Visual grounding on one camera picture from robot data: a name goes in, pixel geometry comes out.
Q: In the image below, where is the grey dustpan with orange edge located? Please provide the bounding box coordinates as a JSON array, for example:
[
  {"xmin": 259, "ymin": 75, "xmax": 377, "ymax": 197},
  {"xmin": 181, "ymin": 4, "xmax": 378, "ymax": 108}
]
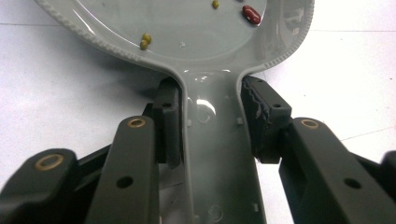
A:
[{"xmin": 33, "ymin": 0, "xmax": 316, "ymax": 224}]

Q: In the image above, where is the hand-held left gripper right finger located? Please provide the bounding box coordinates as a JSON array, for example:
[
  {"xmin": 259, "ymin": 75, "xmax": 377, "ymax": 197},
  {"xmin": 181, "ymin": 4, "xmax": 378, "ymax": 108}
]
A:
[{"xmin": 240, "ymin": 74, "xmax": 294, "ymax": 165}]

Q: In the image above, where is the white table mat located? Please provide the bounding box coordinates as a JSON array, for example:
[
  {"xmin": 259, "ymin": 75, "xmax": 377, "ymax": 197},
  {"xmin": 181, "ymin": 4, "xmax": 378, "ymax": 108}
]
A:
[{"xmin": 0, "ymin": 0, "xmax": 396, "ymax": 224}]

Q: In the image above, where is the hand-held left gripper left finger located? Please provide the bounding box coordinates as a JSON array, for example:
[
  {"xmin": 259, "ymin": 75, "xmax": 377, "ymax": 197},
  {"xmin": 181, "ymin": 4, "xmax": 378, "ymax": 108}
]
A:
[{"xmin": 142, "ymin": 76, "xmax": 184, "ymax": 171}]

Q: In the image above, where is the single red kidney bean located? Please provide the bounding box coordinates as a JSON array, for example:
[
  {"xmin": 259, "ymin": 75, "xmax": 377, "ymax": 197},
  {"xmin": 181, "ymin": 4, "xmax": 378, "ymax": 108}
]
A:
[{"xmin": 241, "ymin": 5, "xmax": 262, "ymax": 26}]

